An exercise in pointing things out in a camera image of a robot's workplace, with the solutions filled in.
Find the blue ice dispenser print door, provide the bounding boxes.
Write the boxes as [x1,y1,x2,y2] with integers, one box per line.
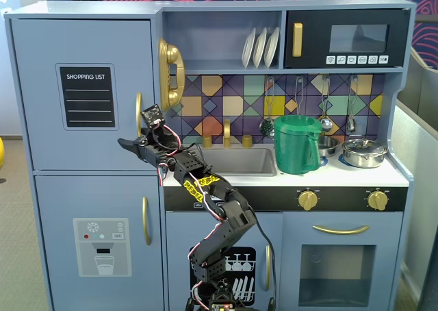
[34,174,162,311]

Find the green plastic pitcher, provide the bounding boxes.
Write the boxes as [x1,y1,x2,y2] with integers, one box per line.
[274,115,323,175]

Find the white toy plate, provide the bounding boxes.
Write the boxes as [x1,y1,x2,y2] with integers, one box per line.
[252,27,268,69]
[263,26,281,69]
[241,27,257,69]

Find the gold ice dispenser door handle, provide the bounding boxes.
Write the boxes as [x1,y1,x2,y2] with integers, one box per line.
[142,196,152,246]

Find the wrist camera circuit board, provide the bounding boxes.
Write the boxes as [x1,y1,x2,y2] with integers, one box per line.
[141,103,168,131]

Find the blue shopping list cabinet door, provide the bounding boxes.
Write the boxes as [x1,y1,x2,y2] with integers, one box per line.
[10,18,155,171]

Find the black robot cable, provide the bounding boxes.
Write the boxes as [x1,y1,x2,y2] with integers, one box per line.
[251,208,277,311]

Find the steel pot with lid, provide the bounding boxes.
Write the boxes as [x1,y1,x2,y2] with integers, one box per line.
[342,135,389,169]

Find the blue oven door with window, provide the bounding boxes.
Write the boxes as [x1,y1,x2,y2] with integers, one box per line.
[283,211,404,311]

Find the gold dishwasher door handle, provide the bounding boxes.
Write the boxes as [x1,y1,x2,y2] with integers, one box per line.
[265,245,272,291]

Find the gold toy telephone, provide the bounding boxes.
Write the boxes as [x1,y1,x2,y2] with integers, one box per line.
[157,38,186,112]

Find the black toy microwave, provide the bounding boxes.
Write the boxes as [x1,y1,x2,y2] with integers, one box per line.
[285,8,411,69]

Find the blue dishwasher print door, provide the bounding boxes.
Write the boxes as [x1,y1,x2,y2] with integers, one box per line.
[165,210,284,311]

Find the gold stove knob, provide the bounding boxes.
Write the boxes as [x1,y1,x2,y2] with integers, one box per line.
[366,190,389,211]
[296,190,319,212]

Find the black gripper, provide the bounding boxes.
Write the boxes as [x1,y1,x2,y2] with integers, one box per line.
[118,127,181,168]

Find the gold microwave door handle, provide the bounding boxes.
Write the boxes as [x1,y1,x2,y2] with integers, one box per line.
[292,22,304,58]

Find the steel hanging whisk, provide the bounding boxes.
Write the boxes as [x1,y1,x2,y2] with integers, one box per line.
[346,75,359,134]

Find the grey desk partition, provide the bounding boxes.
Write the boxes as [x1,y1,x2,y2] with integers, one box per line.
[391,47,438,311]

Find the blue toy play kitchen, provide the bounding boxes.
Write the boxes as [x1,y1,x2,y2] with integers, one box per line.
[3,0,418,311]

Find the gold shopping list door handle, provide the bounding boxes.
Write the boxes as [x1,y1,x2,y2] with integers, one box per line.
[135,91,143,139]

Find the steel ladle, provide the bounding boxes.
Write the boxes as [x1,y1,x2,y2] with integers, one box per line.
[318,76,333,133]

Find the grey toy sink basin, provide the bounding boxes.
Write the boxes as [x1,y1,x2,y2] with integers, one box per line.
[194,147,278,177]

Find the steel slotted skimmer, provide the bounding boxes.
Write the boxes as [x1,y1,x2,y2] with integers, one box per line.
[259,77,276,138]

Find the gold oven door handle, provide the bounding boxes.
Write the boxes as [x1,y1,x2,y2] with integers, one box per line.
[311,223,370,236]

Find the small steel bowl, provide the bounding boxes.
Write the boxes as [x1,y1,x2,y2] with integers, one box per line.
[318,135,342,158]

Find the steel wire handle utensil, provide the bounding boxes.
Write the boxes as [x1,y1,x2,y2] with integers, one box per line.
[294,77,305,117]

